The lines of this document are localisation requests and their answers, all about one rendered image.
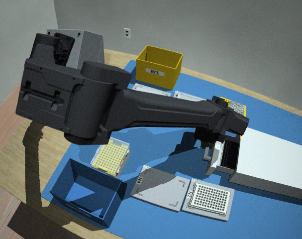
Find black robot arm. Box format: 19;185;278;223
15;32;250;145

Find yellow open-top bin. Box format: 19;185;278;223
136;45;183;90

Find blue open-top bin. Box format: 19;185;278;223
50;157;125;228

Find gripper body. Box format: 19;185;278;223
194;128;226;144

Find blue bench mat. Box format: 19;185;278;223
40;60;302;239

